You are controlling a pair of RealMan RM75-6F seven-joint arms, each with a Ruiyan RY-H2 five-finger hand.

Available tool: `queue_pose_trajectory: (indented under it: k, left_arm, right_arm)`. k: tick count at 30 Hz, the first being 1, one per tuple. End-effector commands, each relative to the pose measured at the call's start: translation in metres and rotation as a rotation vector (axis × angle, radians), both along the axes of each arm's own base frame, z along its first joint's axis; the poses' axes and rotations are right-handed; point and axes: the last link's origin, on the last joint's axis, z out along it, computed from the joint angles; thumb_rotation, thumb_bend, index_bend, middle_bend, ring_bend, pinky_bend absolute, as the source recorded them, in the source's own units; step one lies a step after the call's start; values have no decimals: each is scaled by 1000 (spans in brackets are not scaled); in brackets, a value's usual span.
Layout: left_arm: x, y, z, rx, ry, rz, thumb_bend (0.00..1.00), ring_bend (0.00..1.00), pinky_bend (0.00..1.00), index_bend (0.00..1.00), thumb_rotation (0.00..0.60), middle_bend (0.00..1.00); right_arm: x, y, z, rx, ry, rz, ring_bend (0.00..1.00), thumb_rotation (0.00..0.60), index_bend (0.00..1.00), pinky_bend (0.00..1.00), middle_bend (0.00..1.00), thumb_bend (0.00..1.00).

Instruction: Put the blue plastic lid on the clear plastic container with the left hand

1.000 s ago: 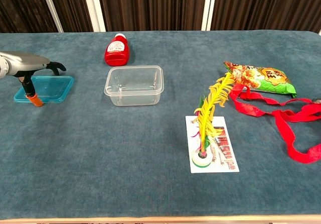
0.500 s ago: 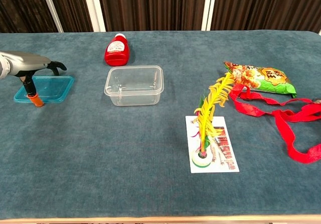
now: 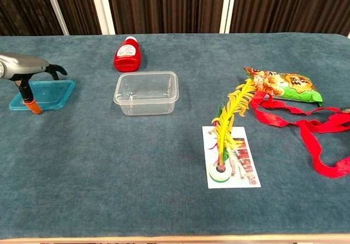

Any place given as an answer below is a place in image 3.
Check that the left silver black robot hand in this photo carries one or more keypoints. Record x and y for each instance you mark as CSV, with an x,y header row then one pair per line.
x,y
22,64

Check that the translucent blue plastic lid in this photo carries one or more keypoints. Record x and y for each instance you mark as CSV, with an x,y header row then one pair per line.
x,y
52,93

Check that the clear plastic container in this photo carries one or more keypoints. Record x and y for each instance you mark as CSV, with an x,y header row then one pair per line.
x,y
145,93

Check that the red ketchup squeeze bottle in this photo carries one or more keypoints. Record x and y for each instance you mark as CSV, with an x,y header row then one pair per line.
x,y
126,60

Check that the teal table cloth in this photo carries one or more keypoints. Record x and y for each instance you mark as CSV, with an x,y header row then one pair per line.
x,y
109,159

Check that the dark brown pleated curtain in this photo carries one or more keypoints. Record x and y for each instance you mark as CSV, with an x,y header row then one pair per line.
x,y
164,6

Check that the yellow feather shuttlecock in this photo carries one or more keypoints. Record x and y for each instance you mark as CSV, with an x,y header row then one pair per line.
x,y
225,123

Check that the white printed card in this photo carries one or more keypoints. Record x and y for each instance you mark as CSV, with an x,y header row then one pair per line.
x,y
246,162

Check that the green orange snack bag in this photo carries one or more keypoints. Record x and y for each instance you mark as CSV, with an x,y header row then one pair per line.
x,y
295,88

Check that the small grey metal buckle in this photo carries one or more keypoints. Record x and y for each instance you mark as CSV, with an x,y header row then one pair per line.
x,y
346,110

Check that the thin white frame post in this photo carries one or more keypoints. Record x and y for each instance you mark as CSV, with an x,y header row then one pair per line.
x,y
56,8

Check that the wide white frame post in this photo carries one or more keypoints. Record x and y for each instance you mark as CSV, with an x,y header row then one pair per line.
x,y
103,8

